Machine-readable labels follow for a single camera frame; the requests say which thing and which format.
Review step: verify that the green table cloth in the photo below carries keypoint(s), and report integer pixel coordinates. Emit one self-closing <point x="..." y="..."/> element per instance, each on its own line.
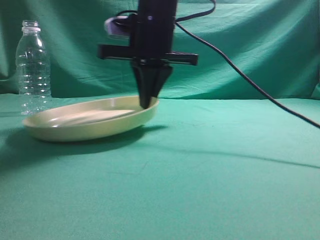
<point x="200" y="170"/>

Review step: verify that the purple wrist camera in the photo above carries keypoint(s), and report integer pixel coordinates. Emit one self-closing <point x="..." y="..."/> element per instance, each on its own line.
<point x="117" y="27"/>

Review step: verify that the green cloth backdrop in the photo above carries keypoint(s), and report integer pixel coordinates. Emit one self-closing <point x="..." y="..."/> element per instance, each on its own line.
<point x="276" y="43"/>

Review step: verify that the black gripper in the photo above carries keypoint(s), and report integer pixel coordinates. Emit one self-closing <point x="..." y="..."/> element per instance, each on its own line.
<point x="151" y="38"/>

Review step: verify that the clear plastic bottle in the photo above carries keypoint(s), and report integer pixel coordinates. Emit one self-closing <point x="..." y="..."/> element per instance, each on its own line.
<point x="33" y="68"/>

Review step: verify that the cream plastic plate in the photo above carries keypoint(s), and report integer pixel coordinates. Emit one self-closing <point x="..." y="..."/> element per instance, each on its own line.
<point x="90" y="120"/>

